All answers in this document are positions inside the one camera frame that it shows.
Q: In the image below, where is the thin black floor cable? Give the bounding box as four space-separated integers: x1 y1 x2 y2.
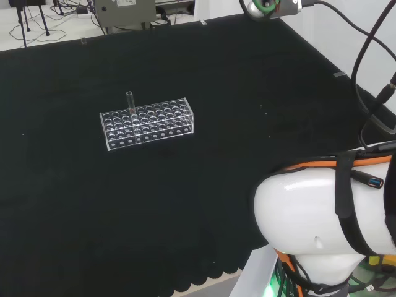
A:
8 20 67 43

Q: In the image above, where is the clear glass test tube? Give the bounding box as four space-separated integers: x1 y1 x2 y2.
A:
126 90 140 137

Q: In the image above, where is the black plug with blue insert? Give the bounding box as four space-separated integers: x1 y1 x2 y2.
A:
351 169 385 189

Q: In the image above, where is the black bench cloth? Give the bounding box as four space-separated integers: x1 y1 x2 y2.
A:
0 14 396 295

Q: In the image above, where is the orange cable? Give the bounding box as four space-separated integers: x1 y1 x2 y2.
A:
278 154 394 170

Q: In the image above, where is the clear acrylic test tube rack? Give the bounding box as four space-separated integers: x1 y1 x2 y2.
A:
99 97 195 152

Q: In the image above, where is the thick black cable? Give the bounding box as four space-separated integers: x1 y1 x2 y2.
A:
304 0 396 147

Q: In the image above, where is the black tripod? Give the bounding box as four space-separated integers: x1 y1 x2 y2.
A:
15 0 51 49

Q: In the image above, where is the grey metal box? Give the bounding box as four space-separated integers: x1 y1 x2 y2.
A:
94 0 157 28

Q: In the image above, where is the pale board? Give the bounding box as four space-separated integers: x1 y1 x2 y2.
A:
230 247 279 297

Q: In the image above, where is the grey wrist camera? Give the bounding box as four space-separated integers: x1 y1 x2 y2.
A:
272 0 303 17

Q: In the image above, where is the green cable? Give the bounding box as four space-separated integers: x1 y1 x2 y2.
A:
252 0 279 15

